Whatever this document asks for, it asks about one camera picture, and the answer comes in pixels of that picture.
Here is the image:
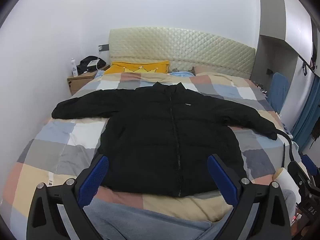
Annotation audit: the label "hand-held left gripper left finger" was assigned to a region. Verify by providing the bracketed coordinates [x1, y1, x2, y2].
[26, 154, 110, 240]

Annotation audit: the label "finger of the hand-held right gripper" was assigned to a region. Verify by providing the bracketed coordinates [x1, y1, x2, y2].
[300, 154, 320, 177]

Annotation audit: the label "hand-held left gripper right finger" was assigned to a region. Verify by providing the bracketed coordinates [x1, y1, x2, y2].
[207, 154, 293, 240]

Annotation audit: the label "black puffer jacket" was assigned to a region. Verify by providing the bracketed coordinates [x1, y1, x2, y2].
[52, 82, 278, 197]

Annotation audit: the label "person's right forearm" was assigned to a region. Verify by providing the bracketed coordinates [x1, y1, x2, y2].
[272, 167, 300, 202]

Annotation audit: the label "person's legs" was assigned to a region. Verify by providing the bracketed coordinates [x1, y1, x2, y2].
[56, 189, 297, 240]

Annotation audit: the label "blue curtain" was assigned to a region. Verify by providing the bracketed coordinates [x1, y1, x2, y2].
[291, 76, 320, 145]

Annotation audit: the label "checkered bed blanket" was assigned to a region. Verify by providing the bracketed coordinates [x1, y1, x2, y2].
[0, 71, 300, 230]

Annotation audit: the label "blue towel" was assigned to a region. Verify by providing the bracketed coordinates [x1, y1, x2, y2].
[268, 72, 290, 113]

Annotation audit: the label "wooden nightstand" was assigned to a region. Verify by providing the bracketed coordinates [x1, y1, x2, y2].
[67, 65, 110, 96]

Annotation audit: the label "beige pink pillow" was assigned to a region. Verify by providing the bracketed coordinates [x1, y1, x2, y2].
[192, 65, 250, 80]

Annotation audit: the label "light blue pillow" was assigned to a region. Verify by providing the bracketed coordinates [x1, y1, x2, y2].
[169, 71, 195, 78]

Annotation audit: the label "black bag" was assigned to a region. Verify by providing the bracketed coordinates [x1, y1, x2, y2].
[76, 56, 107, 75]

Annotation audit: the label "yellow crown pillow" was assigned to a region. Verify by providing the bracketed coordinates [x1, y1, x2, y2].
[104, 60, 170, 75]

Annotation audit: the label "cream quilted headboard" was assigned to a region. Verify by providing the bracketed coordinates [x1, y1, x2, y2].
[108, 26, 256, 80]

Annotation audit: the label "grey white wardrobe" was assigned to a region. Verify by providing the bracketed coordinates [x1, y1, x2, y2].
[251, 0, 320, 113]

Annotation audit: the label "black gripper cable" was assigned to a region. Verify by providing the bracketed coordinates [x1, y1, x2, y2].
[274, 129, 295, 162]

